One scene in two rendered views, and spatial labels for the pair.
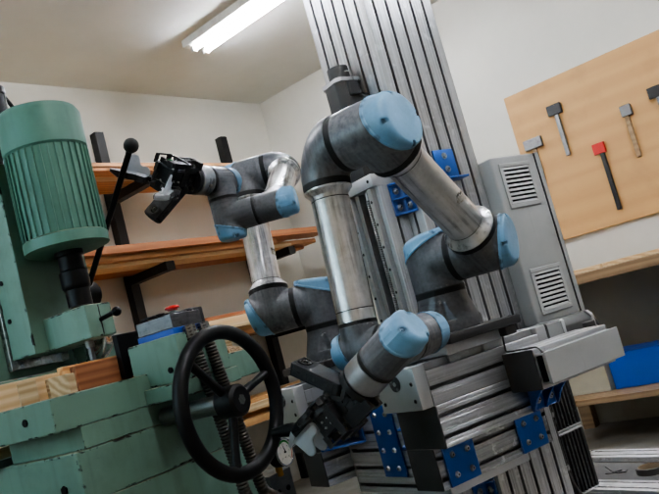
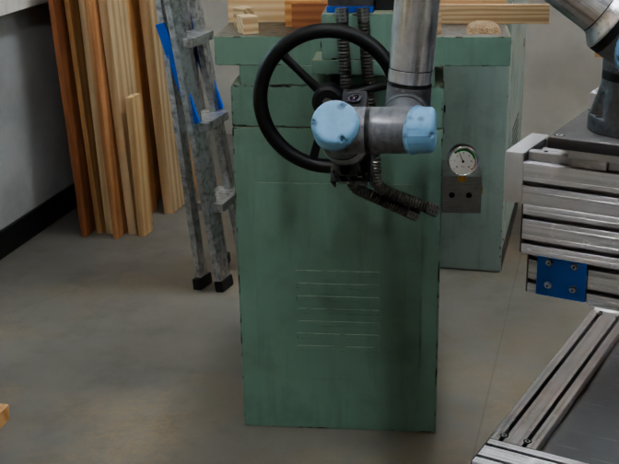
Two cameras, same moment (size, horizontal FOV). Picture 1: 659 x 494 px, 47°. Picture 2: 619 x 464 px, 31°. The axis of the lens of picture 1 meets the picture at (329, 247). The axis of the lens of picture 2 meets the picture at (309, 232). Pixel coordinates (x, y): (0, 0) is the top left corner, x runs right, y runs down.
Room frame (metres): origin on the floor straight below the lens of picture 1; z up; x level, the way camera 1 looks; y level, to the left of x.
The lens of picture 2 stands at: (0.53, -1.60, 1.28)
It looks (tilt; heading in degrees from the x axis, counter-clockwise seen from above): 20 degrees down; 65
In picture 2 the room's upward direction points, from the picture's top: 1 degrees counter-clockwise
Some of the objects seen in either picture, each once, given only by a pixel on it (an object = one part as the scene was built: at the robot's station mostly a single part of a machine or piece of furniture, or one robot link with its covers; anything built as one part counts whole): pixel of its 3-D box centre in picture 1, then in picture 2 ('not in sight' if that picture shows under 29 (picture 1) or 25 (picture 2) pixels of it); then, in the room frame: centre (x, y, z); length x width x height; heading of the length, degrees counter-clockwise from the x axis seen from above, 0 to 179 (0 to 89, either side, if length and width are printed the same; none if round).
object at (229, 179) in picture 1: (219, 182); not in sight; (1.90, 0.23, 1.33); 0.11 x 0.08 x 0.09; 149
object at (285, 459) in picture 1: (279, 457); (462, 163); (1.71, 0.23, 0.65); 0.06 x 0.04 x 0.08; 149
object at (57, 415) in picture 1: (155, 386); (362, 46); (1.58, 0.42, 0.87); 0.61 x 0.30 x 0.06; 149
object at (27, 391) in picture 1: (27, 393); (243, 17); (1.39, 0.60, 0.92); 0.03 x 0.03 x 0.04; 26
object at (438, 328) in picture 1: (413, 337); (402, 127); (1.38, -0.10, 0.84); 0.11 x 0.11 x 0.08; 55
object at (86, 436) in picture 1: (127, 419); (340, 65); (1.56, 0.49, 0.82); 0.40 x 0.21 x 0.04; 149
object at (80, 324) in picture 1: (80, 329); not in sight; (1.60, 0.56, 1.03); 0.14 x 0.07 x 0.09; 59
